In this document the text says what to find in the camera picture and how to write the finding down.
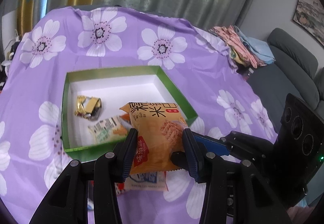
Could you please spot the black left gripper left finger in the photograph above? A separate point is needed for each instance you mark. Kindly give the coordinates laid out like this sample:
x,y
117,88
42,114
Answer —
x,y
66,200

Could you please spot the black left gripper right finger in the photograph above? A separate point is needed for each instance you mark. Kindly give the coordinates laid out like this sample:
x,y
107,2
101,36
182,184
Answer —
x,y
234,187

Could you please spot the gold foil snack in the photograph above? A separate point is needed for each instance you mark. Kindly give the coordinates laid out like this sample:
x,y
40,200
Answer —
x,y
88,107

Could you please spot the yellow rice cracker packet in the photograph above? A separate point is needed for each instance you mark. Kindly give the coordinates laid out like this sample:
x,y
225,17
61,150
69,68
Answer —
x,y
160,127

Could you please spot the orange snack packet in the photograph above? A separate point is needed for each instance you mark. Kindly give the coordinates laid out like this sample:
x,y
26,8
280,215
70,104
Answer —
x,y
125,121

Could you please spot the white blue snack packet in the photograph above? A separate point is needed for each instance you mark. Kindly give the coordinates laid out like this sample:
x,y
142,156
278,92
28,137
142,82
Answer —
x,y
150,181

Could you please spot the white green snack packet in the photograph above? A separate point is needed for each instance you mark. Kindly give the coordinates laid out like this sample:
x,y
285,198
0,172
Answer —
x,y
108,130

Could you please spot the grey green sofa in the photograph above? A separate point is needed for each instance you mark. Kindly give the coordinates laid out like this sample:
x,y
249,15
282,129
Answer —
x,y
293,71

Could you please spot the purple floral tablecloth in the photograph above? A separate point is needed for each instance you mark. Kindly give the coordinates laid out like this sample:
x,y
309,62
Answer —
x,y
67,40

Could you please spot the green cardboard box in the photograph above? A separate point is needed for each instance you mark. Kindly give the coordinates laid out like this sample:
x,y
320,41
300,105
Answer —
x,y
115,87

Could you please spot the pile of folded clothes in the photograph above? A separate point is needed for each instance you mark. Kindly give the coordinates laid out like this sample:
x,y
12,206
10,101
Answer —
x,y
245,51

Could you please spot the framed landscape painting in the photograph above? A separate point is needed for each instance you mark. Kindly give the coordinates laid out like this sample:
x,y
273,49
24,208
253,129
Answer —
x,y
309,16

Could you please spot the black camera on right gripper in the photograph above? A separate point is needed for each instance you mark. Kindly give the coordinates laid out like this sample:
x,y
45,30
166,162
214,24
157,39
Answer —
x,y
301,130

